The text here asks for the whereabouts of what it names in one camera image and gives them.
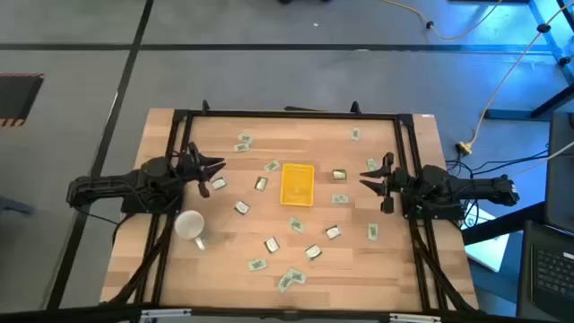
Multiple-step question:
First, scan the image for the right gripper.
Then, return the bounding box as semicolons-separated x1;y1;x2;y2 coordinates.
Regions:
359;151;407;215

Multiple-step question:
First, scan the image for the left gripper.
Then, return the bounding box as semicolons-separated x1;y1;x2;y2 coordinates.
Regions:
178;142;228;199

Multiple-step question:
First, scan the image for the white mug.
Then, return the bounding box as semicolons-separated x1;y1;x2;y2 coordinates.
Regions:
174;209;208;251

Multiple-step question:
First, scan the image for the yellow plastic basket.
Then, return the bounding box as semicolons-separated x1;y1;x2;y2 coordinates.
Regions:
280;162;316;208

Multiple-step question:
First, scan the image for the white flat panel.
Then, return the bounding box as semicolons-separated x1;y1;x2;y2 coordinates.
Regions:
463;209;511;274

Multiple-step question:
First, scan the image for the black metal bar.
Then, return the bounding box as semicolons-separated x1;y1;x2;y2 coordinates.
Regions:
461;201;546;246

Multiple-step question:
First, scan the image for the black laptop with keyboard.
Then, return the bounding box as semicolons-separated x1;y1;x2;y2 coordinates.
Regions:
516;219;574;323

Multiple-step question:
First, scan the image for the blue-lit metal stand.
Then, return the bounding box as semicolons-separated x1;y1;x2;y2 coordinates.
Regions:
483;0;574;121

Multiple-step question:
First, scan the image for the black aluminium table frame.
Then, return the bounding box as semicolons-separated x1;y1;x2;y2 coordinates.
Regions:
100;99;483;315

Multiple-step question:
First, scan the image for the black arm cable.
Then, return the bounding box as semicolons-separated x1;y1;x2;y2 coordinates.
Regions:
74;205;132;246

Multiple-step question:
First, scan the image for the black cable bundle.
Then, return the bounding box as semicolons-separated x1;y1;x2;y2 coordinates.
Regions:
446;150;551;179

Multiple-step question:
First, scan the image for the yellow extension cable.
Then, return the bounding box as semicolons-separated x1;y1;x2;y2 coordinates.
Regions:
456;0;574;157
380;0;504;41

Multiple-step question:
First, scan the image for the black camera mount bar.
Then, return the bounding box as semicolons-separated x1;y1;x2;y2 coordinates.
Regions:
0;303;574;323

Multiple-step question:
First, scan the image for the cream cable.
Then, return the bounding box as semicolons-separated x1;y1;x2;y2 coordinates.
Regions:
510;141;574;179

